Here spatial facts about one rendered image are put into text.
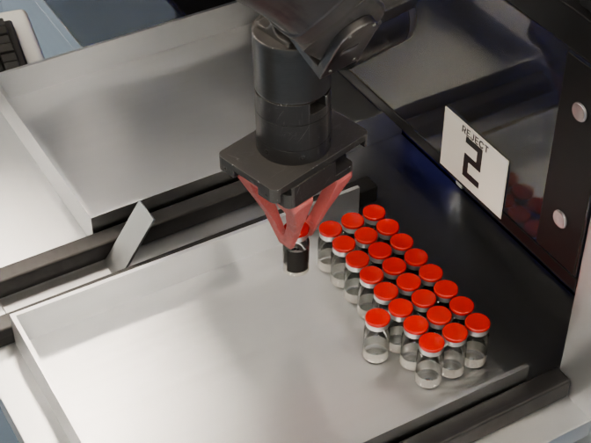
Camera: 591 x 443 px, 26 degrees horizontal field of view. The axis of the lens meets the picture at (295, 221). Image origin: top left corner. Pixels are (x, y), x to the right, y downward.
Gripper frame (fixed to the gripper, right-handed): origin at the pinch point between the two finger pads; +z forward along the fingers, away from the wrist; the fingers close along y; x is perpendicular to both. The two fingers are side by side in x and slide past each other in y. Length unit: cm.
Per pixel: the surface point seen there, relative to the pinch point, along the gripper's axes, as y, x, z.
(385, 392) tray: -0.8, -11.0, 10.2
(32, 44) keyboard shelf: 15, 61, 18
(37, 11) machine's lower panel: 40, 102, 42
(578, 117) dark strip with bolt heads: 10.9, -17.7, -15.0
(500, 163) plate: 12.6, -10.4, -5.6
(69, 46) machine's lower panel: 36, 88, 41
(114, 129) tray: 5.4, 32.3, 10.0
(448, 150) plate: 14.2, -3.9, -2.4
